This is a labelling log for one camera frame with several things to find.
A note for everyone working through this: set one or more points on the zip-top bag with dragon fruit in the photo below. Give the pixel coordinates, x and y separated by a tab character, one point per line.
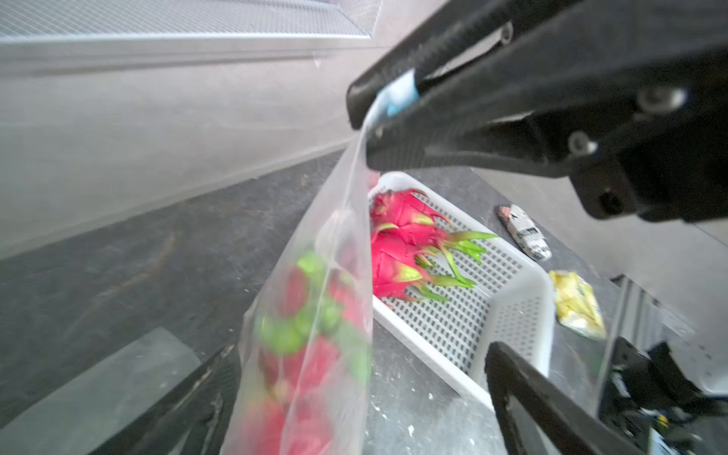
306	348

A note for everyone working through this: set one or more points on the yellow-green packaged snack bag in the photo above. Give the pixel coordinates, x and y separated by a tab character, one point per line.
575	305

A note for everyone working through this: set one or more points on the pink dragon fruit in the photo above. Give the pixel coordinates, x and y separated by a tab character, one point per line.
407	215
400	271

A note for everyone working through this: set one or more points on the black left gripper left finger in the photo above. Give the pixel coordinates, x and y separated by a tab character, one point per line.
197	412

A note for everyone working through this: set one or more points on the white perforated plastic basket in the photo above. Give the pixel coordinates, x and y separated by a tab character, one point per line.
512	301

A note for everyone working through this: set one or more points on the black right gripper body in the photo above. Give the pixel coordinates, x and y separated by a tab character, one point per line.
638	125

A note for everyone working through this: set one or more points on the stars and stripes patterned can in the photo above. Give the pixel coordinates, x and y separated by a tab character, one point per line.
525	233

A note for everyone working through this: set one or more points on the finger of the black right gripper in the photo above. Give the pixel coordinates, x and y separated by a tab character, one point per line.
448	33
502	84

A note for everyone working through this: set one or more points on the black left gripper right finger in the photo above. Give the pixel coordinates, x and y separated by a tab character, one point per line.
568	427

